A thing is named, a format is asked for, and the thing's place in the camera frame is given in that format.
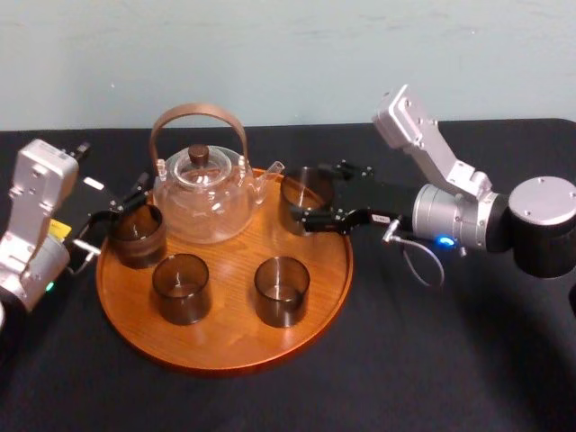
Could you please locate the round wooden tray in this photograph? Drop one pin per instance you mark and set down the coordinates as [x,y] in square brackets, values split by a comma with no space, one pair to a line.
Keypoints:
[229,342]

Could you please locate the black table cloth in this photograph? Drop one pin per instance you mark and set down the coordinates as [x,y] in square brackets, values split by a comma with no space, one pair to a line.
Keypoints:
[405,360]

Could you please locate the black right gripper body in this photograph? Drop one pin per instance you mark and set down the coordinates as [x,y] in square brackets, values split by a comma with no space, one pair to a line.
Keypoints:
[382,198]

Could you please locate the glass lid with wooden knob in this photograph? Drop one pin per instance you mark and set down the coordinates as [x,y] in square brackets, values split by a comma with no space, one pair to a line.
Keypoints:
[199,167]

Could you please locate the smoked glass with wooden sleeve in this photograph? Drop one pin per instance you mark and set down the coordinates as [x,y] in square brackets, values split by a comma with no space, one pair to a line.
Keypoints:
[137,252]

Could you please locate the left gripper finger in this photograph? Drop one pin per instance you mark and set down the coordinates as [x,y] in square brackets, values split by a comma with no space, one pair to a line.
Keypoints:
[132,198]
[100,221]

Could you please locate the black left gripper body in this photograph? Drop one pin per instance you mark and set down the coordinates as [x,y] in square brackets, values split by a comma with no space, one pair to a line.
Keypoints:
[92,200]

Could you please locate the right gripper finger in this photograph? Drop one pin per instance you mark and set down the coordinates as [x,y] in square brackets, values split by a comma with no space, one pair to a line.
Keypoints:
[346,172]
[333,222]

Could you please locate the smoked glass tumbler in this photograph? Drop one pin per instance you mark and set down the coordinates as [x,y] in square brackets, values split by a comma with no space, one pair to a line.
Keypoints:
[282,310]
[182,306]
[297,193]

